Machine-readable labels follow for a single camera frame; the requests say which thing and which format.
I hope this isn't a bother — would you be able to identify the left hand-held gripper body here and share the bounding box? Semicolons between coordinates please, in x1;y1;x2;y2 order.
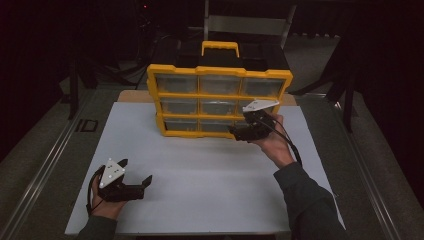
97;158;145;203

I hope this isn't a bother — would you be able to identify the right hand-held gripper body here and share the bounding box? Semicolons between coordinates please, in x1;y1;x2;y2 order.
242;99;281;141

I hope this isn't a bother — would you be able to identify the yellow drawer organizer cabinet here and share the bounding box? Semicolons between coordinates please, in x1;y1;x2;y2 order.
146;40;294;139

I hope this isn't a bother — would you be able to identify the set of clear plastic drawers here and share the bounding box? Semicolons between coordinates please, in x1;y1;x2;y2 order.
154;73;286;133

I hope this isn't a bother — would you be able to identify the person's right hand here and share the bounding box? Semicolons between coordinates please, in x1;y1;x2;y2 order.
250;114;297;170

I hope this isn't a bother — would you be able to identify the person's left hand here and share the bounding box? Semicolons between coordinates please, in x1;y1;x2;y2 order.
90;175;128;221

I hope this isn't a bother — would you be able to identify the white table cover sheet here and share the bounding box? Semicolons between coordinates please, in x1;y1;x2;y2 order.
64;101;346;236

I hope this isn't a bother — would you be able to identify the black stand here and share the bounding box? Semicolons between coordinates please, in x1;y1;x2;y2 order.
328;33;355;133

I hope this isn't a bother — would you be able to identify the grey metal stand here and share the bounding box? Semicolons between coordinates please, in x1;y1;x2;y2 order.
203;0;298;49

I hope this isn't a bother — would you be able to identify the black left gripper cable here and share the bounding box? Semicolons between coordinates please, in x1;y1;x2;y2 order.
85;165;105;216

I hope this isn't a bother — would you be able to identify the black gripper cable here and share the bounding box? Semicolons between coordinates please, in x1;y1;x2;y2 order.
254;114;304;168
85;165;105;216

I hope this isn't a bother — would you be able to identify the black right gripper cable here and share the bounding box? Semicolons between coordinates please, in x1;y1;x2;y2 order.
254;114;304;168

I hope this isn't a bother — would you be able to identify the metal floor rail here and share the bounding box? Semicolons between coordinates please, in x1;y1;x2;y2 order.
333;99;403;240
0;96;96;240

